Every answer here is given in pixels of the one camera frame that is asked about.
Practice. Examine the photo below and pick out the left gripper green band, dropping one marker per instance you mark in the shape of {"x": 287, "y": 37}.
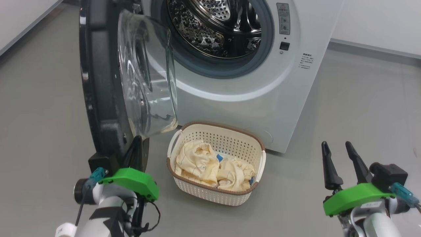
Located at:
{"x": 135, "y": 181}

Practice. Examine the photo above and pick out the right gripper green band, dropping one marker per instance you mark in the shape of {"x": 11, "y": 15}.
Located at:
{"x": 355, "y": 197}

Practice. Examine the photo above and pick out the cream printed garment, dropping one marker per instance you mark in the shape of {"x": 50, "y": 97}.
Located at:
{"x": 197, "y": 161}

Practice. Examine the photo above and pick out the round black glass washer door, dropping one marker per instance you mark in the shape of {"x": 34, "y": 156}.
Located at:
{"x": 102, "y": 82}

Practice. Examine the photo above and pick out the cream garment with blue trim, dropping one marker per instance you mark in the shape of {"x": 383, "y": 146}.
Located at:
{"x": 235, "y": 174}

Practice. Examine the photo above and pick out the white front-load washing machine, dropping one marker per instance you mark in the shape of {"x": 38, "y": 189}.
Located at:
{"x": 246, "y": 108}

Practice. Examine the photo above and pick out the black door lock socket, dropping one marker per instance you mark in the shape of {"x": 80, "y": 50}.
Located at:
{"x": 284, "y": 46}

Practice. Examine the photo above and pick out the steel washing machine drum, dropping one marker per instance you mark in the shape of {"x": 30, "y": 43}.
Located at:
{"x": 204, "y": 33}

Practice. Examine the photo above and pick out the cream perforated laundry basket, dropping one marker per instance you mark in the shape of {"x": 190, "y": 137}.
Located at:
{"x": 210, "y": 196}

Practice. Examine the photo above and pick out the grey warning sticker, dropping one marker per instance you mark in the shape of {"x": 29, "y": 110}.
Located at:
{"x": 283, "y": 18}

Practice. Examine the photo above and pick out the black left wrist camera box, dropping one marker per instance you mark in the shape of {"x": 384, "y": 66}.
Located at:
{"x": 98, "y": 161}

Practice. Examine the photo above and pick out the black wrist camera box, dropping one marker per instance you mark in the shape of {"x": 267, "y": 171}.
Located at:
{"x": 389, "y": 174}
{"x": 98, "y": 161}

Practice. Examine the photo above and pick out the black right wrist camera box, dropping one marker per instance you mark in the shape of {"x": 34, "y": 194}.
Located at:
{"x": 389, "y": 174}

